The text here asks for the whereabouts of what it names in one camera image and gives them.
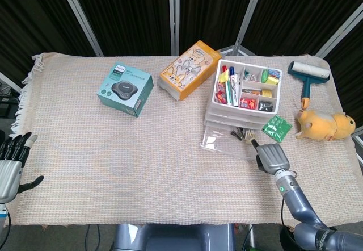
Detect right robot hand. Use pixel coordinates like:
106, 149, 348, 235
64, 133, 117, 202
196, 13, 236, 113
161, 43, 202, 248
251, 139, 290, 175

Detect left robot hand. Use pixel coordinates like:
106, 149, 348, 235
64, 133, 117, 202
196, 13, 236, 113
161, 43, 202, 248
0, 131, 45, 203

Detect clear plastic drawer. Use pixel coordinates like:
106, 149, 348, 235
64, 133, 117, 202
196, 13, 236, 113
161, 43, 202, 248
200, 120, 260, 161

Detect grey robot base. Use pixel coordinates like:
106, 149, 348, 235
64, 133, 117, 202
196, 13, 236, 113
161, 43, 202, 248
113, 224, 236, 251

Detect white plastic drawer organizer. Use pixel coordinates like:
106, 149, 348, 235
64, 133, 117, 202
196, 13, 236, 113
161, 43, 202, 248
204, 58, 283, 130

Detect green foil packet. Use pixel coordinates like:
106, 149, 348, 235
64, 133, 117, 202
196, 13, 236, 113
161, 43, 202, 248
261, 114, 293, 144

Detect black binder clip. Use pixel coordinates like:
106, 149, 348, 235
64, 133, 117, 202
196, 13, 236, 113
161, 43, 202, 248
230, 128, 246, 141

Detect black clips pile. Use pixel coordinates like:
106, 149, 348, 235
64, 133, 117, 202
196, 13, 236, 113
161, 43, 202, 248
258, 101, 275, 112

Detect orange hamster plush toy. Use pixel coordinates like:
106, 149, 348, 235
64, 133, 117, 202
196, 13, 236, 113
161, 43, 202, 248
296, 109, 357, 141

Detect red orange small items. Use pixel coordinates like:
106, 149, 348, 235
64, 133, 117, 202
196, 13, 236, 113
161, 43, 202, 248
240, 97, 258, 109

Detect green marker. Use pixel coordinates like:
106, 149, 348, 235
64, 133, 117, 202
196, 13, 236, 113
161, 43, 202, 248
225, 80, 234, 106

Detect white marker with blue cap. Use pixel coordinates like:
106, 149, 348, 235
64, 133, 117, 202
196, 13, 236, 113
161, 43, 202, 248
229, 66, 240, 107

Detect orange corgi print tissue pack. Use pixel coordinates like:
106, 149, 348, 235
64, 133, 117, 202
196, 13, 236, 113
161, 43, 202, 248
157, 40, 222, 102

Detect beige woven tablecloth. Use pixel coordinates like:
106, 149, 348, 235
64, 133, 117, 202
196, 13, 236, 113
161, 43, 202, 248
10, 52, 357, 228

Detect teal speaker retail box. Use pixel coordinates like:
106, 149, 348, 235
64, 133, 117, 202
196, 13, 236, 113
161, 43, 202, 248
96, 62, 154, 118

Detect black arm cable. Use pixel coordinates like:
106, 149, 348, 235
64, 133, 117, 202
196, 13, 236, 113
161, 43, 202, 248
280, 195, 286, 228

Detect teal handled lint roller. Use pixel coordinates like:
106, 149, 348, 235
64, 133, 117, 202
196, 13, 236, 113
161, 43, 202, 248
288, 60, 331, 110

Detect black folding screen grey frame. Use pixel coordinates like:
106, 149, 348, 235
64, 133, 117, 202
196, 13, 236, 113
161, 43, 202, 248
0, 0, 363, 115

